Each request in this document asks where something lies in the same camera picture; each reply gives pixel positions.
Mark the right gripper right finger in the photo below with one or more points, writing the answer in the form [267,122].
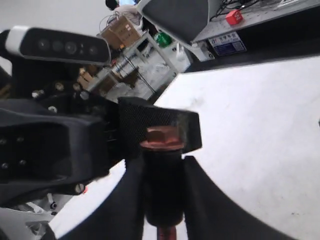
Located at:
[220,220]

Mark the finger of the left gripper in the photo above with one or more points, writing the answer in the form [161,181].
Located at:
[135,120]

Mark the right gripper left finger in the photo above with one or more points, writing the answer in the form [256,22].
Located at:
[117,212]

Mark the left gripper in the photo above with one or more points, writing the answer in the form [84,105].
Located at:
[45,140]

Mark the copper hex head bolt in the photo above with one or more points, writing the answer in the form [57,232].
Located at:
[161,138]

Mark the black cylindrical sleeve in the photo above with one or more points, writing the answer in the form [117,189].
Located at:
[163,185]

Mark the brown cardboard box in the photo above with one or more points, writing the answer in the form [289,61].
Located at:
[121,31]

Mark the small red box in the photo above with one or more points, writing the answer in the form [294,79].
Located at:
[234,17]

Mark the white metal shelf rack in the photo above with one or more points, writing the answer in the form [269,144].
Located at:
[160,67]

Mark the green bag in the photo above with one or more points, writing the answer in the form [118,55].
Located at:
[163,38]

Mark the black office chair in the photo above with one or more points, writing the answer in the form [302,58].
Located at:
[175,17]

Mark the person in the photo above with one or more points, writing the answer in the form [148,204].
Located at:
[122,7]

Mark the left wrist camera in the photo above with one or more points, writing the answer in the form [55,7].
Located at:
[62,46]

